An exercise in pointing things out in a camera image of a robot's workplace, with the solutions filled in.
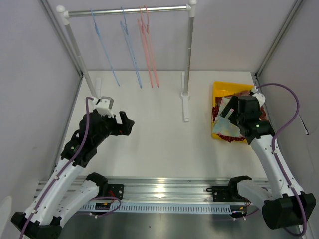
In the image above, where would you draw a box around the white slotted cable duct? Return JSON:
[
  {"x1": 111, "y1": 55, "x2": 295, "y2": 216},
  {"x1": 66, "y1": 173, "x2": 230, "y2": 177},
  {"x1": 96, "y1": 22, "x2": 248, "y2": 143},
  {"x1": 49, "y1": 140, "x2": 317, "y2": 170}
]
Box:
[{"x1": 79, "y1": 202, "x2": 232, "y2": 215}]

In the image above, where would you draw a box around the floral pastel skirt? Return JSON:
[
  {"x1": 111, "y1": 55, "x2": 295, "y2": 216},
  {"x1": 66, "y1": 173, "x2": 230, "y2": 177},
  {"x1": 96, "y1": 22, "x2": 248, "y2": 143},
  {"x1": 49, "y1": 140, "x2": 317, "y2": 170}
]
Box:
[{"x1": 212, "y1": 98, "x2": 242, "y2": 137}]

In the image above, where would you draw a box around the yellow plastic tray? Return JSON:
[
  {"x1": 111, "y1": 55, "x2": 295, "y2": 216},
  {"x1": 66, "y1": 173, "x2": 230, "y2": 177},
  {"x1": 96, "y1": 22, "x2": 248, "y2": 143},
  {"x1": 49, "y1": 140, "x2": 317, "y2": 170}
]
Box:
[{"x1": 211, "y1": 81, "x2": 254, "y2": 131}]

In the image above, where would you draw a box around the red polka dot cloth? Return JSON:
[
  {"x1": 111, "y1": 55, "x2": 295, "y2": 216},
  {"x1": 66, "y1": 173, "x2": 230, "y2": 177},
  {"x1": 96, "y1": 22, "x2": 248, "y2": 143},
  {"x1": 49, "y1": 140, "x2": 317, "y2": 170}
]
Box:
[{"x1": 212, "y1": 91, "x2": 274, "y2": 143}]

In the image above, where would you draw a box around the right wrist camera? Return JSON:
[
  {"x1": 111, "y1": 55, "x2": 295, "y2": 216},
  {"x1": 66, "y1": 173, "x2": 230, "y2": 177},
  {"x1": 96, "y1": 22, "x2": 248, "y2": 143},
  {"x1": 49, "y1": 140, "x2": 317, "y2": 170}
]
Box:
[{"x1": 250, "y1": 86, "x2": 266, "y2": 107}]

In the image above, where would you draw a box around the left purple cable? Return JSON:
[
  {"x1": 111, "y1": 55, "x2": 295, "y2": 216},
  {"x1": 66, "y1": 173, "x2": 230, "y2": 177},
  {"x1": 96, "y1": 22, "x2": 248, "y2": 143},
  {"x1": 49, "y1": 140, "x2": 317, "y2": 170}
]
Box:
[{"x1": 18, "y1": 96, "x2": 97, "y2": 239}]

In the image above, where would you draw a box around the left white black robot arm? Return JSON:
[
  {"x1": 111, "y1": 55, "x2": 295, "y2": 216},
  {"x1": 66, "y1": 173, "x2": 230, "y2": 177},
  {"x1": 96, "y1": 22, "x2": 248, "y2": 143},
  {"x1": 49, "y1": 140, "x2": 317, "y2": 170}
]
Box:
[{"x1": 11, "y1": 110, "x2": 135, "y2": 239}]

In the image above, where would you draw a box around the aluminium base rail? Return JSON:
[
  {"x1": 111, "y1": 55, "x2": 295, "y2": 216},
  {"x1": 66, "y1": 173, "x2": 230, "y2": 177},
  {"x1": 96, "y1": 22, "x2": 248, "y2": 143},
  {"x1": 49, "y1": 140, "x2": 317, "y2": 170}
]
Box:
[{"x1": 32, "y1": 176, "x2": 277, "y2": 207}]

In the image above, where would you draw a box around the white metal clothes rack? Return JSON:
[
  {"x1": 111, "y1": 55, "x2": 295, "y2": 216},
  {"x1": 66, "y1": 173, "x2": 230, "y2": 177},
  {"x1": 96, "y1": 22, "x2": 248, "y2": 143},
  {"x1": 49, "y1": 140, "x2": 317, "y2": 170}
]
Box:
[{"x1": 56, "y1": 0, "x2": 197, "y2": 122}]

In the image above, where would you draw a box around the blue wire hanger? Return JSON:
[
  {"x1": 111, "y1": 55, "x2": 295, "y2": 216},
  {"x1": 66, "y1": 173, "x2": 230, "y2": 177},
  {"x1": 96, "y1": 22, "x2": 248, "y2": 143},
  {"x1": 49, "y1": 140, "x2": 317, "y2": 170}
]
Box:
[
  {"x1": 90, "y1": 9, "x2": 120, "y2": 87},
  {"x1": 120, "y1": 7, "x2": 142, "y2": 88}
]

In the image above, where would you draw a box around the pink wire hanger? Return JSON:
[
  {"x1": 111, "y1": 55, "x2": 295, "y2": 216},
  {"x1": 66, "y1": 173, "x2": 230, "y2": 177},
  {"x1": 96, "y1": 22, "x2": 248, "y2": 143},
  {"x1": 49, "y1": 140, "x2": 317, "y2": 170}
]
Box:
[
  {"x1": 138, "y1": 8, "x2": 154, "y2": 88},
  {"x1": 142, "y1": 6, "x2": 160, "y2": 87}
]

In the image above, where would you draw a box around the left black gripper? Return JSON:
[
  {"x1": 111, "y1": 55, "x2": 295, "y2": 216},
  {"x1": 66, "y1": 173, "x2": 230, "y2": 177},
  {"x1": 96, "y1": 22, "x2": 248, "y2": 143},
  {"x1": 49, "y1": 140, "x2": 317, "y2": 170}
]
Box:
[{"x1": 93, "y1": 111, "x2": 134, "y2": 146}]

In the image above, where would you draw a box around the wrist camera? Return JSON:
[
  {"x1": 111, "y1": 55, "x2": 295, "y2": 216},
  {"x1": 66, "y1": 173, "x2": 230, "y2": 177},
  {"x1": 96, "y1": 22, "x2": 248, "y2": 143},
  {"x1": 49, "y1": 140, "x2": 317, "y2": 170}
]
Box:
[
  {"x1": 92, "y1": 97, "x2": 114, "y2": 118},
  {"x1": 250, "y1": 86, "x2": 266, "y2": 107}
]

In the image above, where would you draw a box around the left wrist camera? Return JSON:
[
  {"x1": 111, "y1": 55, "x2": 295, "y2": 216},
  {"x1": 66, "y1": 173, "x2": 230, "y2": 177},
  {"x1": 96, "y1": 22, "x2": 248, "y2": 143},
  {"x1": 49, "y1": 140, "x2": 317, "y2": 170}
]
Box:
[{"x1": 92, "y1": 97, "x2": 114, "y2": 118}]

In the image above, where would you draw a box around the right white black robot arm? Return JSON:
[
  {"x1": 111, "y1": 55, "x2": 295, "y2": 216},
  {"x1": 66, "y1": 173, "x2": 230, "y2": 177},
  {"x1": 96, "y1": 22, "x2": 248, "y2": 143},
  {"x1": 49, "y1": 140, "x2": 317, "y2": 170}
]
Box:
[{"x1": 212, "y1": 94, "x2": 316, "y2": 236}]

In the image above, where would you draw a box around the red plaid cloth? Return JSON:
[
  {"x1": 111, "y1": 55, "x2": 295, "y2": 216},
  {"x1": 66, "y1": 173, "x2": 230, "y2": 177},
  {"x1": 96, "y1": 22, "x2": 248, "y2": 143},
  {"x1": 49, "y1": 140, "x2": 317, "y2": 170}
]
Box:
[{"x1": 233, "y1": 90, "x2": 251, "y2": 97}]

